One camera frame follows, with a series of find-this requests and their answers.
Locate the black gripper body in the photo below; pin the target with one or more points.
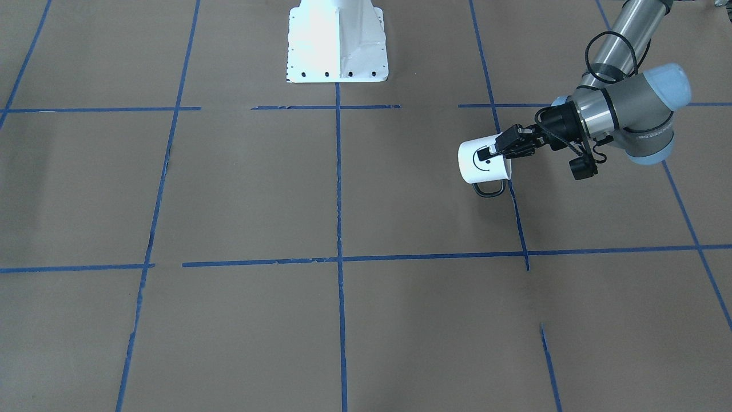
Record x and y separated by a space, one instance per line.
553 123

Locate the white pedestal column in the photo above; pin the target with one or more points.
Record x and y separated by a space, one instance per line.
336 41

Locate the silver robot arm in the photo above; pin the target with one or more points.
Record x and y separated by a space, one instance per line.
615 103

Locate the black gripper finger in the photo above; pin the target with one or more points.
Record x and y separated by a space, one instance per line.
514 142

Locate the white mug black handle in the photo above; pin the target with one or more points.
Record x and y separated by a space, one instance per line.
480 162

